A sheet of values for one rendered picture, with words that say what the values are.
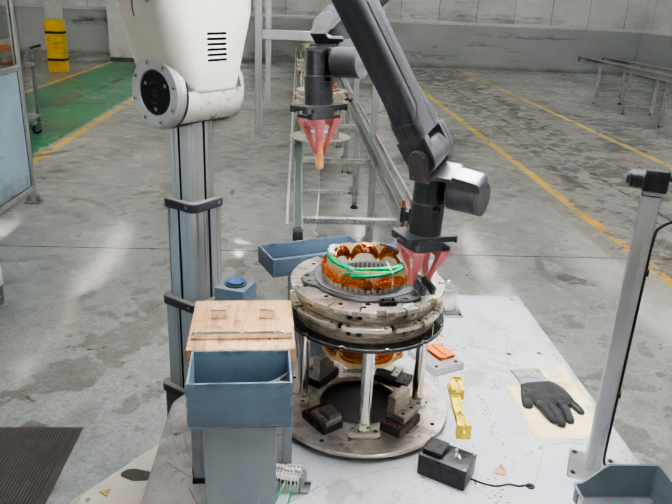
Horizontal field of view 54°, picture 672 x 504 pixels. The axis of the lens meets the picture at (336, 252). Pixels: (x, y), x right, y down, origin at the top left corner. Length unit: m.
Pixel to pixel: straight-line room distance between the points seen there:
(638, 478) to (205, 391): 0.82
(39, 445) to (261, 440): 1.77
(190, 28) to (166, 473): 0.89
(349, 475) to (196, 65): 0.89
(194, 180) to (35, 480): 1.44
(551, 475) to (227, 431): 0.65
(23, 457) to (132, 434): 0.39
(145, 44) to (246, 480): 0.90
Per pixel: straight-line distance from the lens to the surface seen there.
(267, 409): 1.11
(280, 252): 1.67
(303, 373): 1.47
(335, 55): 1.30
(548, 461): 1.48
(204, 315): 1.29
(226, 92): 1.56
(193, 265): 1.65
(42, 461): 2.76
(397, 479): 1.36
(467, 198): 1.11
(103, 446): 2.79
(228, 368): 1.19
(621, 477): 1.41
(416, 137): 1.08
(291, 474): 1.29
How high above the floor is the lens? 1.64
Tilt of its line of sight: 21 degrees down
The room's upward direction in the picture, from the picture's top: 3 degrees clockwise
